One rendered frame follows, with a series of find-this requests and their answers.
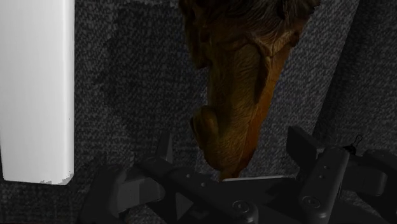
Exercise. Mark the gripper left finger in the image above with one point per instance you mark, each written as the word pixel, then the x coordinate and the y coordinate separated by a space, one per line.
pixel 198 189

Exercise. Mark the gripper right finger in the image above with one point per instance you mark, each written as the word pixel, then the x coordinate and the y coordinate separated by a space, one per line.
pixel 325 183

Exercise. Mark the brown carved animal figure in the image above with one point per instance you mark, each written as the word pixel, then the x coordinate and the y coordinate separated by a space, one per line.
pixel 235 108

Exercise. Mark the dark grey fabric sofa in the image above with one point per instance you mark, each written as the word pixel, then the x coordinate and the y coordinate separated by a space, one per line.
pixel 136 80

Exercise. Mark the white rectangular block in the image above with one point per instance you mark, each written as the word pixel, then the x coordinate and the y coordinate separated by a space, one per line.
pixel 37 93

